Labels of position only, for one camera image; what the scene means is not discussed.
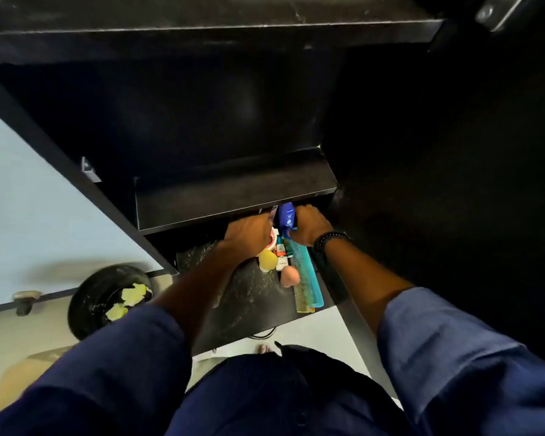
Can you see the blue lotion bottle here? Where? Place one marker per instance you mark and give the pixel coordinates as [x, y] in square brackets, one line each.
[287, 216]

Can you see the pink makeup sponge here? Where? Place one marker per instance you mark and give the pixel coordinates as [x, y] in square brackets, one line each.
[290, 276]

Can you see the white cabinet door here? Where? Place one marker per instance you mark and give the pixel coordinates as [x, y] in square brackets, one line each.
[36, 213]

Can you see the black cabinet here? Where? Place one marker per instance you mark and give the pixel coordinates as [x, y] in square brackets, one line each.
[436, 177]

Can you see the yellow makeup sponge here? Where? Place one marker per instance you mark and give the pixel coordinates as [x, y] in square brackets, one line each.
[268, 260]

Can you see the red cream jar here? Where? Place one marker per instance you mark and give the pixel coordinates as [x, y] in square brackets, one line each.
[271, 239]

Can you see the person's right forearm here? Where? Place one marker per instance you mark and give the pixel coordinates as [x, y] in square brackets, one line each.
[368, 281]

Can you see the person's right foot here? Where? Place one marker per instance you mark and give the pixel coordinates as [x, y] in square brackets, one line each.
[265, 348]

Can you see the person's left hand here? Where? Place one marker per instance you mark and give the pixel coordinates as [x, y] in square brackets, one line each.
[250, 233]

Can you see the crumpled yellow wipe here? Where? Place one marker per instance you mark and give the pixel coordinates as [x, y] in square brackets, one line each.
[116, 311]
[134, 294]

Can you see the person's right hand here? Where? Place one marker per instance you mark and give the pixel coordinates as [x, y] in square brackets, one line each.
[309, 224]

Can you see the silver door hinge bracket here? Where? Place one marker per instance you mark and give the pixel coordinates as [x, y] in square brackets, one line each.
[89, 170]

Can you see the teal comb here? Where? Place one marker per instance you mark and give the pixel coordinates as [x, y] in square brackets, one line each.
[306, 272]

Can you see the black waste bin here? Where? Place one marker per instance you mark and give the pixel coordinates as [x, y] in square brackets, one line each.
[95, 299]

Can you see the beige plastic stool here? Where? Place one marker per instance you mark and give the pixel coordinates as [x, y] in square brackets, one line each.
[18, 376]

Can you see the black shelf board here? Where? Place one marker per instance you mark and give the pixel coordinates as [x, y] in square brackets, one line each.
[231, 199]

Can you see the navy blue shirt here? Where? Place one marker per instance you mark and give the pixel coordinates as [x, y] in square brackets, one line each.
[272, 395]

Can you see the person's left forearm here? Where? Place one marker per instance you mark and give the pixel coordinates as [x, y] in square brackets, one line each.
[195, 290]

